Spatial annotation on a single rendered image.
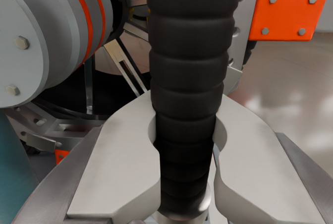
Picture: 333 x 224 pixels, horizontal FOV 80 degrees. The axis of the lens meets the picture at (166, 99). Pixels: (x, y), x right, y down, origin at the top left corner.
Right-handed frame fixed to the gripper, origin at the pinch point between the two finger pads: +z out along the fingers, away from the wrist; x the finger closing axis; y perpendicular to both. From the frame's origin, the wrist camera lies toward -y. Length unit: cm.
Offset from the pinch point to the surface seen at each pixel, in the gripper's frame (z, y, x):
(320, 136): 94, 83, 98
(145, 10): 64, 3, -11
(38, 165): 29, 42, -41
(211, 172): 55, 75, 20
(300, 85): 169, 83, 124
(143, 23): 68, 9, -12
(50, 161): 31, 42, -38
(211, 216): 34, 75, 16
